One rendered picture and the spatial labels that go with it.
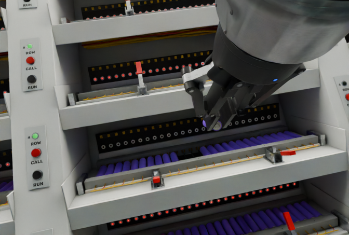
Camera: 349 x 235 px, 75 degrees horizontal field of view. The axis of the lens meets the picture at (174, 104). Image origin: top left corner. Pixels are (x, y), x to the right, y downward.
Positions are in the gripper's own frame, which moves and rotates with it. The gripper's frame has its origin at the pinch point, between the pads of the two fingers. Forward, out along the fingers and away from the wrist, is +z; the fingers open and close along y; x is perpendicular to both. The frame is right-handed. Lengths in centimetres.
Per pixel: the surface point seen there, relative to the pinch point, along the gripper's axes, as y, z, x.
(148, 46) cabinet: 8.3, 27.5, -36.0
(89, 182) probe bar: 26.3, 19.1, 4.1
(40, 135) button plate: 33.5, 12.0, -6.0
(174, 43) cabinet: -0.2, 27.7, -36.0
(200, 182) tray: 2.9, 15.9, 8.6
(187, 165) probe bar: 4.6, 19.8, 4.3
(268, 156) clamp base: -13.9, 18.6, 6.0
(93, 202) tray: 24.7, 16.0, 8.3
